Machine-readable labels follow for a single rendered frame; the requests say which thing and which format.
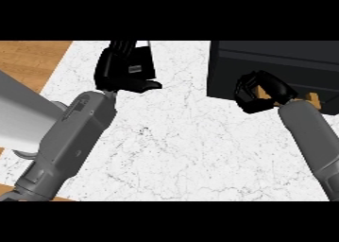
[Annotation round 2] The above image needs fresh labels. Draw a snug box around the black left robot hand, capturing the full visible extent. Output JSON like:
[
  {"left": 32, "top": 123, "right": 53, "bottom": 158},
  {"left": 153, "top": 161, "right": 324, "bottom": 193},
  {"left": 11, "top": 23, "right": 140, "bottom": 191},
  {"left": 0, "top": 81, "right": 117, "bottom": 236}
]
[{"left": 92, "top": 40, "right": 163, "bottom": 95}]

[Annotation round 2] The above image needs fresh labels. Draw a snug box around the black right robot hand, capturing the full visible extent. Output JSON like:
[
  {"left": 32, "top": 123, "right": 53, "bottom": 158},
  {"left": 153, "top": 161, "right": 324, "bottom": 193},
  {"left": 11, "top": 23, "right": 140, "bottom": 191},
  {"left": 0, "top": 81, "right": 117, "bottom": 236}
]
[{"left": 232, "top": 70, "right": 299, "bottom": 114}]

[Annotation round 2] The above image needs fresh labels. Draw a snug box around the pale grey drawer front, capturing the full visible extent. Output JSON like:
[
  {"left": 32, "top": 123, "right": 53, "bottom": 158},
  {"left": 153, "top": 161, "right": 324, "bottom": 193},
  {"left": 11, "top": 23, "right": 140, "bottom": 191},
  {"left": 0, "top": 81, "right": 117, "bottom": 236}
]
[{"left": 0, "top": 64, "right": 66, "bottom": 151}]

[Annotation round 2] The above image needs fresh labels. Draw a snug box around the black appliance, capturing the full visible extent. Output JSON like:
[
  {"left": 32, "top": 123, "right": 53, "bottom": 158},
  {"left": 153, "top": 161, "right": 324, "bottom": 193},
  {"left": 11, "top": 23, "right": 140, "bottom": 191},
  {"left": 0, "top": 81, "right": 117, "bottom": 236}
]
[{"left": 204, "top": 40, "right": 339, "bottom": 116}]

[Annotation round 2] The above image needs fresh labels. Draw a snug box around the grey metal drawer handle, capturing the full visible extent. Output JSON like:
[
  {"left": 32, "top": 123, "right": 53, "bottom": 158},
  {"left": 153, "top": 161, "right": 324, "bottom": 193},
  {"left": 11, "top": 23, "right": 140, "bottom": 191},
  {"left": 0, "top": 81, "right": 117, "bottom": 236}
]
[{"left": 11, "top": 99, "right": 67, "bottom": 160}]

